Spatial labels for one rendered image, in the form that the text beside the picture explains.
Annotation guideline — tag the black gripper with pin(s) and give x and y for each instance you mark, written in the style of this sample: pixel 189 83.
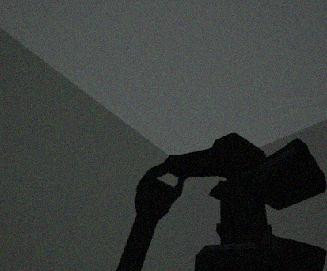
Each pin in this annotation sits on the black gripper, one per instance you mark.
pixel 241 236

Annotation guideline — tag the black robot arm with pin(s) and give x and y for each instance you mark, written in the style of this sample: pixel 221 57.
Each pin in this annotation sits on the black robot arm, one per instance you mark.
pixel 281 180

